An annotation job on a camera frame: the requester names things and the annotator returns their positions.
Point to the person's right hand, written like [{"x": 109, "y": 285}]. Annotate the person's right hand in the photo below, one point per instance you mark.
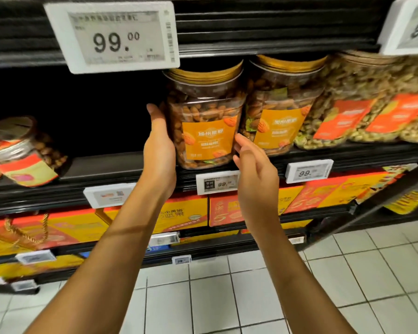
[{"x": 258, "y": 184}]

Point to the person's left hand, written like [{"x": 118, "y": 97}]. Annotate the person's left hand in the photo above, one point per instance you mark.
[{"x": 160, "y": 153}]

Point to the row of small cashew jars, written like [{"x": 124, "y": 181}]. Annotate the row of small cashew jars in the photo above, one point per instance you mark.
[{"x": 21, "y": 163}]

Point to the black metal store shelf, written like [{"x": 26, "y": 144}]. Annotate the black metal store shelf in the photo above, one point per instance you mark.
[{"x": 278, "y": 24}]

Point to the person's left forearm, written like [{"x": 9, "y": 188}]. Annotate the person's left forearm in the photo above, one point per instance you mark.
[{"x": 97, "y": 274}]

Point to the person's right forearm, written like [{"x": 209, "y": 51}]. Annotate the person's right forearm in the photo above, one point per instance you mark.
[{"x": 299, "y": 288}]

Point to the small white price tag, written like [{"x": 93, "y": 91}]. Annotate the small white price tag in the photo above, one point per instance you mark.
[
  {"x": 35, "y": 257},
  {"x": 217, "y": 183},
  {"x": 182, "y": 259},
  {"x": 309, "y": 171},
  {"x": 109, "y": 196},
  {"x": 24, "y": 285},
  {"x": 297, "y": 240},
  {"x": 164, "y": 239}
]

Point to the orange yellow gift box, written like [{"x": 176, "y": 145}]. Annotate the orange yellow gift box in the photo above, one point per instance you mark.
[{"x": 223, "y": 205}]

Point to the red orange gift box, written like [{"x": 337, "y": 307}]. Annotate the red orange gift box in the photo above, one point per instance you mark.
[{"x": 341, "y": 191}]

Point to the large white price tag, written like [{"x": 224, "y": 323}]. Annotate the large white price tag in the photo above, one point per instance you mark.
[
  {"x": 407, "y": 24},
  {"x": 111, "y": 38}
]

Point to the yellow packaged goods stack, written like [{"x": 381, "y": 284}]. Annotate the yellow packaged goods stack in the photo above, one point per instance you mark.
[{"x": 407, "y": 199}]

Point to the flat yellow box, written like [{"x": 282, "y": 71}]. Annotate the flat yellow box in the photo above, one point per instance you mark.
[{"x": 28, "y": 267}]

